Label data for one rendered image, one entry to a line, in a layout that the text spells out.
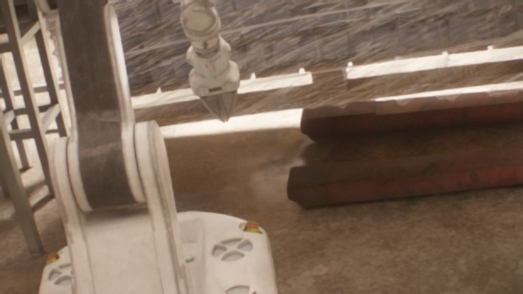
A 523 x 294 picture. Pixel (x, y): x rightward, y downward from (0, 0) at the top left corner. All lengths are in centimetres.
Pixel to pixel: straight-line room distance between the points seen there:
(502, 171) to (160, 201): 133
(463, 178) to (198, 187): 91
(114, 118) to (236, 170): 144
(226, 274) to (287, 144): 135
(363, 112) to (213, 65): 142
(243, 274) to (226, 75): 43
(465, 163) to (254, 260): 101
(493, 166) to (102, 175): 141
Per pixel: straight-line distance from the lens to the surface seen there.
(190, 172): 330
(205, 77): 195
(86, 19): 186
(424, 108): 326
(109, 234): 189
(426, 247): 268
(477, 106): 325
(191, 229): 229
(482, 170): 285
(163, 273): 184
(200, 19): 179
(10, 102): 354
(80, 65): 186
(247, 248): 212
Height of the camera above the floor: 147
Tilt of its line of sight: 25 degrees down
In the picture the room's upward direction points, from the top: 11 degrees counter-clockwise
